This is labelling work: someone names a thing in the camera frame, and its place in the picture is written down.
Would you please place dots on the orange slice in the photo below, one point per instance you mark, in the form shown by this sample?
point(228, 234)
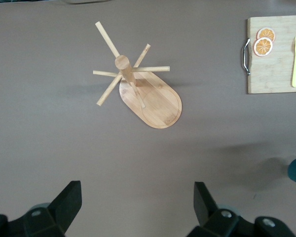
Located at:
point(263, 47)
point(267, 32)

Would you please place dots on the wooden mug tree rack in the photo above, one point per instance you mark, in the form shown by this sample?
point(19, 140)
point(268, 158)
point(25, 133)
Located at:
point(158, 108)

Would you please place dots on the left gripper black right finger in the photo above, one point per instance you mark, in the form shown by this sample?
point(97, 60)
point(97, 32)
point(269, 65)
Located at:
point(203, 205)

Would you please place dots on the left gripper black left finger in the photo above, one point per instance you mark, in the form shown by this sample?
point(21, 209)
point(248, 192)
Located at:
point(69, 205)

